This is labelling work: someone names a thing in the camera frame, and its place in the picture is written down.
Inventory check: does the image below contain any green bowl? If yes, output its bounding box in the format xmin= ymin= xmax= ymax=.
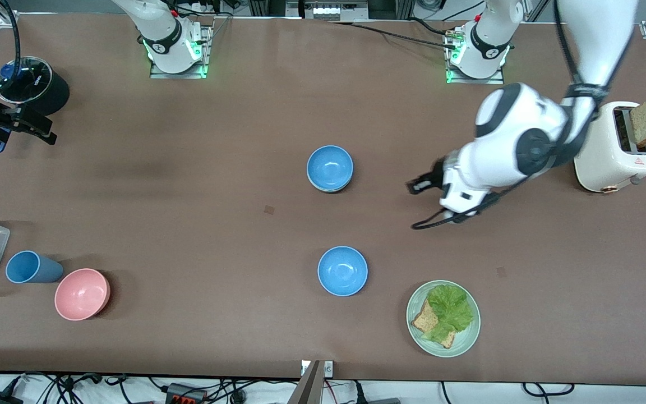
xmin=308 ymin=178 xmax=353 ymax=195

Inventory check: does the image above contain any blue bowl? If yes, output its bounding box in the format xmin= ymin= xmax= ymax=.
xmin=307 ymin=145 xmax=354 ymax=192
xmin=317 ymin=246 xmax=368 ymax=297

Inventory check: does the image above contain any pink bowl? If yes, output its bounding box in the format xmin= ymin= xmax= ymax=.
xmin=54 ymin=268 xmax=111 ymax=322

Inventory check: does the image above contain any green lettuce leaf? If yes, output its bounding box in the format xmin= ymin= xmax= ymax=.
xmin=424 ymin=284 xmax=475 ymax=344

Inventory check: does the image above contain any brown bread slice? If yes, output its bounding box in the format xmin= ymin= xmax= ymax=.
xmin=411 ymin=300 xmax=457 ymax=350

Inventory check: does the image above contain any cream white toaster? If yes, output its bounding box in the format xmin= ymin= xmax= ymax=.
xmin=573 ymin=101 xmax=646 ymax=194

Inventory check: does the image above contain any blue cup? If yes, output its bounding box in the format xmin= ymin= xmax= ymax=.
xmin=6 ymin=250 xmax=64 ymax=284

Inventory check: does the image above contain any green plate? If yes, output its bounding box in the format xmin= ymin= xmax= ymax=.
xmin=406 ymin=279 xmax=481 ymax=358

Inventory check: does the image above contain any grey control box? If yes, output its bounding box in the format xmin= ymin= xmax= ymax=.
xmin=299 ymin=0 xmax=370 ymax=21

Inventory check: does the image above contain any grey metal beam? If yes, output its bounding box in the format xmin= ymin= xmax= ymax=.
xmin=288 ymin=360 xmax=324 ymax=404

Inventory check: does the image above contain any black red power strip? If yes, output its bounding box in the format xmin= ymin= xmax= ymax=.
xmin=165 ymin=383 xmax=207 ymax=404

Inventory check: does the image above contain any black pot with blue handle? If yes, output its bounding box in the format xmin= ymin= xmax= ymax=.
xmin=0 ymin=56 xmax=70 ymax=154

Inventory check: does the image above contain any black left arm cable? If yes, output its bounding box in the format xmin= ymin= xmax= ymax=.
xmin=410 ymin=0 xmax=607 ymax=231

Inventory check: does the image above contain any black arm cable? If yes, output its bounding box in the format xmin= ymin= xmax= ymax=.
xmin=0 ymin=0 xmax=22 ymax=108
xmin=410 ymin=0 xmax=607 ymax=231

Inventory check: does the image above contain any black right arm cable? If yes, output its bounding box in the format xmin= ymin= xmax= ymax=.
xmin=0 ymin=0 xmax=22 ymax=108

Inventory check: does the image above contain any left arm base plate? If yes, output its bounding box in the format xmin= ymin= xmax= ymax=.
xmin=445 ymin=28 xmax=506 ymax=86

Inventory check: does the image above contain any black braided cable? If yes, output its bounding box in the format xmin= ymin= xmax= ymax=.
xmin=329 ymin=20 xmax=459 ymax=51

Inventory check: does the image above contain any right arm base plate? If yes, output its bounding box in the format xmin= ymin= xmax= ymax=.
xmin=149 ymin=25 xmax=212 ymax=80

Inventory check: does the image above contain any white metal bracket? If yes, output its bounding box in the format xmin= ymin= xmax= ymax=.
xmin=301 ymin=360 xmax=334 ymax=377

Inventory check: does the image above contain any black cable loop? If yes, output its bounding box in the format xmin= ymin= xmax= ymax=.
xmin=522 ymin=382 xmax=575 ymax=398

